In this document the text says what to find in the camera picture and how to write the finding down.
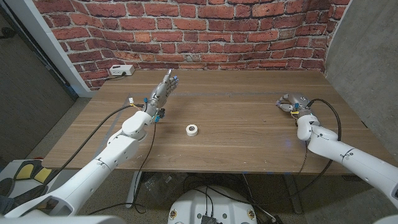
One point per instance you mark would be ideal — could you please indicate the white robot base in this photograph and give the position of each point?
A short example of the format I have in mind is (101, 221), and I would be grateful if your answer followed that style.
(192, 205)

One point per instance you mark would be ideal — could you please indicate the yellow and black foot pedal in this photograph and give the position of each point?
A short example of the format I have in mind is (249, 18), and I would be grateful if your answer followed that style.
(28, 172)

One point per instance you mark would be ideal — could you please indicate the grey metal table leg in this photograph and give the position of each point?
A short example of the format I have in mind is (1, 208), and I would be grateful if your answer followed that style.
(133, 189)
(293, 194)

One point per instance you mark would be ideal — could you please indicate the red brick print backdrop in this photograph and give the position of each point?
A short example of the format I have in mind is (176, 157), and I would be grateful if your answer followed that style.
(192, 34)

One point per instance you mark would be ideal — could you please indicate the white robot torso edge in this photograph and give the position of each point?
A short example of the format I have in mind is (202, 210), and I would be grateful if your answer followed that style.
(62, 220)

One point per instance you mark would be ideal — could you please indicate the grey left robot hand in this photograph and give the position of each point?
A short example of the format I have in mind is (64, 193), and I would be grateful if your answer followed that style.
(160, 96)

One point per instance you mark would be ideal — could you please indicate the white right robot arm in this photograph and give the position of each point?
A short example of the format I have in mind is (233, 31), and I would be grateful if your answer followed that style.
(351, 158)

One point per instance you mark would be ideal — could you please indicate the black box on base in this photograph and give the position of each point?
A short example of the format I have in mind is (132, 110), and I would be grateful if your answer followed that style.
(208, 220)

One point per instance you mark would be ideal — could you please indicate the white power strip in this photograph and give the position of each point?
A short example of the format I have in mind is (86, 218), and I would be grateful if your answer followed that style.
(122, 70)

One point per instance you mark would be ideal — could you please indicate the white tape roll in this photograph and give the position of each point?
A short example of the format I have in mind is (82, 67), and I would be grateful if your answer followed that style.
(192, 130)

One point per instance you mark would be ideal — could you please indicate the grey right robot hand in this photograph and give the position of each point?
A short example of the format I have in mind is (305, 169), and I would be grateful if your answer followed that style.
(300, 104)

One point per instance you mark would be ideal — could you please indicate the clear plastic bag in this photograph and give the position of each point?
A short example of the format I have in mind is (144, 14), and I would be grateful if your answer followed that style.
(161, 186)

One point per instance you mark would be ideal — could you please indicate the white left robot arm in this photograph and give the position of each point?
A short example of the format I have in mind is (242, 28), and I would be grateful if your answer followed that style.
(105, 161)

